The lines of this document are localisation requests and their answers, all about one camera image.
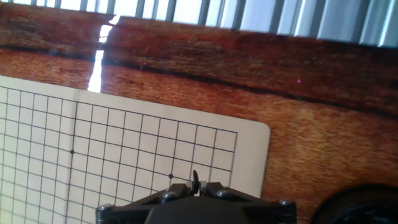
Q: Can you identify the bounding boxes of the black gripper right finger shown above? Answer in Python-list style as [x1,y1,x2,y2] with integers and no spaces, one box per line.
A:
[198,182,297,224]

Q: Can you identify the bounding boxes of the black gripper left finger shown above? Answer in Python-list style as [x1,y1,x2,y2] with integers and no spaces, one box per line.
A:
[95,182,194,224]

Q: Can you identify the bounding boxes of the single black go stone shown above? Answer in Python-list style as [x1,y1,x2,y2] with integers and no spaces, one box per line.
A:
[192,169,200,195]

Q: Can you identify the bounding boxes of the beige go board mat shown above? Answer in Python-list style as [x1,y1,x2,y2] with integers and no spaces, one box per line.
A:
[0,75,271,224]

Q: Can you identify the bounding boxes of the black round stone bowl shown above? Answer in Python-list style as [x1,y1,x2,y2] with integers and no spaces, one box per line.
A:
[310,184,398,224]

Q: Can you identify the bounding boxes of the black go stones heap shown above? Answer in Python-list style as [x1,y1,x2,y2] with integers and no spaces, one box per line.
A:
[335,202,398,224]

